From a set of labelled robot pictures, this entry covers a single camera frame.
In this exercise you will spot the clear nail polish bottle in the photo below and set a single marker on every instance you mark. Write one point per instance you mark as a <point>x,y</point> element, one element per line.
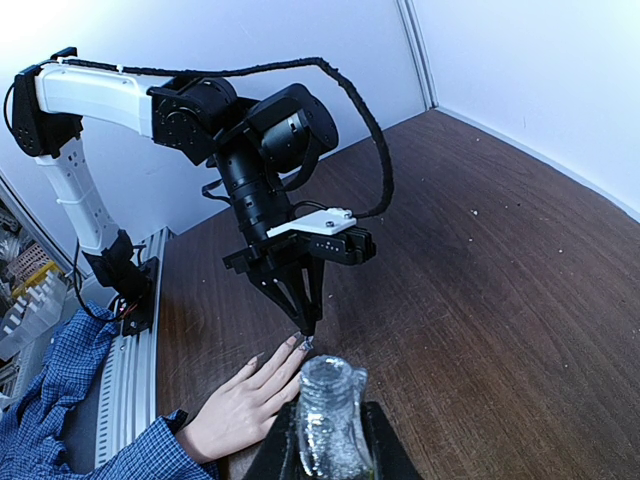
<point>331,440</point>

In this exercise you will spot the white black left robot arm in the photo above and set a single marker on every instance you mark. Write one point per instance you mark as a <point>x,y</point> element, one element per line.
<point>262,149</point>

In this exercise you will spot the clear acrylic rack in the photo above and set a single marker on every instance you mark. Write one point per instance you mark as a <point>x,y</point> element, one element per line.
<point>31,316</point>

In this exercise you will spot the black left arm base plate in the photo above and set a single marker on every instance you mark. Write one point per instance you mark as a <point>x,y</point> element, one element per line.
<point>139,289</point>

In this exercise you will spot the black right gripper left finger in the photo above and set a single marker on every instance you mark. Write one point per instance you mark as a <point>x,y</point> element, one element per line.
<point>278,456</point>

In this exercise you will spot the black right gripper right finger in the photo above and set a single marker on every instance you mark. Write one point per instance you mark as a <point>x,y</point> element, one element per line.
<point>390,459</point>

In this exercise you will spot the mannequin hand with painted nails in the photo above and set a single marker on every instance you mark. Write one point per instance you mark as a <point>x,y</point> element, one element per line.
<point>240,413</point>

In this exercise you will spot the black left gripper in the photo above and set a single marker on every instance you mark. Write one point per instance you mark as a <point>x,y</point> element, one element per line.
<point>281,268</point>

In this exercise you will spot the slotted aluminium base rail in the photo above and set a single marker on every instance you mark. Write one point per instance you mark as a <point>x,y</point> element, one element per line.
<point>127,395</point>

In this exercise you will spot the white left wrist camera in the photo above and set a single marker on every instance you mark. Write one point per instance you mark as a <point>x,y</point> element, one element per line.
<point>331,234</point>

